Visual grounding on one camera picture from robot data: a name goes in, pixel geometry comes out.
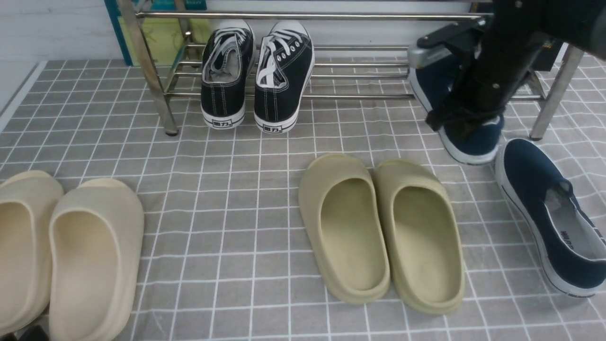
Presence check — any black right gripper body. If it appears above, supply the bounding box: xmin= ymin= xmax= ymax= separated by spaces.
xmin=416 ymin=18 xmax=548 ymax=133

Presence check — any navy slip-on shoe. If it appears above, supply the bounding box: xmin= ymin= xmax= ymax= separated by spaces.
xmin=408 ymin=55 xmax=504 ymax=165
xmin=494 ymin=138 xmax=606 ymax=298

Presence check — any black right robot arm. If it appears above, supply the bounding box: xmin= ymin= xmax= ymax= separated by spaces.
xmin=417 ymin=0 xmax=606 ymax=133

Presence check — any stainless steel shoe rack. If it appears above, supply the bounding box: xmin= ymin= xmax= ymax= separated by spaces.
xmin=115 ymin=0 xmax=584 ymax=142

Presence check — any black image processing book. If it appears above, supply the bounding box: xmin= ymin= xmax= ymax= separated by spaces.
xmin=532 ymin=37 xmax=563 ymax=72

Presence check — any right black canvas sneaker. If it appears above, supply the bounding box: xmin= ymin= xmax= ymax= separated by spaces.
xmin=254 ymin=20 xmax=315 ymax=134

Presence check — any black canvas sneaker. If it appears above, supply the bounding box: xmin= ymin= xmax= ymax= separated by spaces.
xmin=254 ymin=20 xmax=315 ymax=134
xmin=201 ymin=19 xmax=256 ymax=130

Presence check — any grey checkered floor mat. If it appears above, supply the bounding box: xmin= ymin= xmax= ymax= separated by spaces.
xmin=1 ymin=60 xmax=605 ymax=341

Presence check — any left olive foam slipper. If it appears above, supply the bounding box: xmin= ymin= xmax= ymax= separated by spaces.
xmin=298 ymin=153 xmax=390 ymax=305

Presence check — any olive foam slipper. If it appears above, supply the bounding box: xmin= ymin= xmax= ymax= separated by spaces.
xmin=373 ymin=158 xmax=465 ymax=315
xmin=298 ymin=153 xmax=390 ymax=305

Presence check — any right olive foam slipper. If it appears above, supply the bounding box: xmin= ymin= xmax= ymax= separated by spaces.
xmin=373 ymin=158 xmax=465 ymax=315

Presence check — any left black canvas sneaker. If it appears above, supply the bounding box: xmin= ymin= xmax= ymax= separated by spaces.
xmin=201 ymin=19 xmax=256 ymax=130

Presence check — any teal and yellow book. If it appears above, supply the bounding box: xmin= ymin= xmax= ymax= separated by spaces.
xmin=105 ymin=0 xmax=212 ymax=66

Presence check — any right cream foam slipper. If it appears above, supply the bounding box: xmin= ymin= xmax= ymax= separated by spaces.
xmin=49 ymin=178 xmax=144 ymax=341

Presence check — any cream foam slipper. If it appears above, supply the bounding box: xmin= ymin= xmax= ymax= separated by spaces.
xmin=49 ymin=178 xmax=144 ymax=341
xmin=0 ymin=170 xmax=63 ymax=335

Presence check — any left cream foam slipper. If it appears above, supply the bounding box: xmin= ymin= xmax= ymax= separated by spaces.
xmin=0 ymin=170 xmax=63 ymax=335

